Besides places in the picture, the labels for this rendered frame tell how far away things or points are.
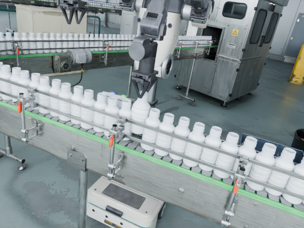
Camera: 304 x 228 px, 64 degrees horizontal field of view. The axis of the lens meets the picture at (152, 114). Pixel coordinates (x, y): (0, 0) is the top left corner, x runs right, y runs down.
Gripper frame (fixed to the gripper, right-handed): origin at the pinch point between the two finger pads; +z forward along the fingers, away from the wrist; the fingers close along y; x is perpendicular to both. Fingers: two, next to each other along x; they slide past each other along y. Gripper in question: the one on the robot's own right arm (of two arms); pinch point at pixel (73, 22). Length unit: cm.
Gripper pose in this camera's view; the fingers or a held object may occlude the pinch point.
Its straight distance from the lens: 123.1
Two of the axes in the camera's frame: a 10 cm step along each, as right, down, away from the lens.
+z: -1.5, 9.0, 4.1
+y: -3.9, 3.3, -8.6
